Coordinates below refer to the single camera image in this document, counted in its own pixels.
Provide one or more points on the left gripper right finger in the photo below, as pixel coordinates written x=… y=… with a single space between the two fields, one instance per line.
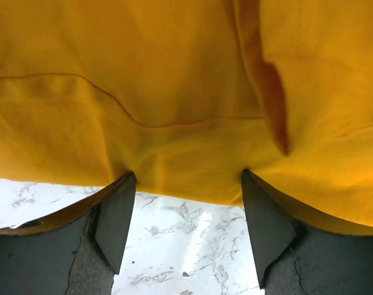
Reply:
x=298 y=249

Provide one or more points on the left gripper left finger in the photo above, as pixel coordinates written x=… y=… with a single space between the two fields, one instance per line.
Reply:
x=75 y=250

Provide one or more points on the yellow t shirt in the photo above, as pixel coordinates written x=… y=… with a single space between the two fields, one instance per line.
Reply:
x=188 y=94

